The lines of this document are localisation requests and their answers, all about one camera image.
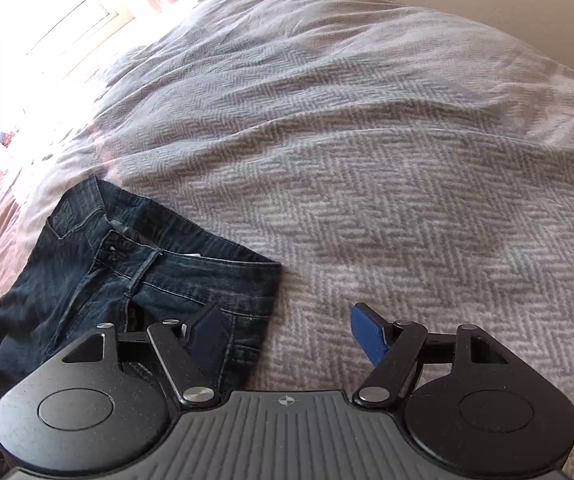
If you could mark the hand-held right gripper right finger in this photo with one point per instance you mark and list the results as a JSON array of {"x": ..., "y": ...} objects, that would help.
[{"x": 371, "y": 332}]

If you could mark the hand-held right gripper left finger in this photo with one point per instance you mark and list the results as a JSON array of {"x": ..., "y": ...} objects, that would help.
[{"x": 211, "y": 332}]

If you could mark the dark blue denim pants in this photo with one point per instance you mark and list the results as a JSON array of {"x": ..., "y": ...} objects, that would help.
[{"x": 92, "y": 270}]

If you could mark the grey herringbone blanket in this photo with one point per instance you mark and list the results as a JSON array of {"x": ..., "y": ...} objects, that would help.
[{"x": 367, "y": 185}]

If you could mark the bright window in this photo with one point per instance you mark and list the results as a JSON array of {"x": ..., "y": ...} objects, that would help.
[{"x": 42, "y": 15}]

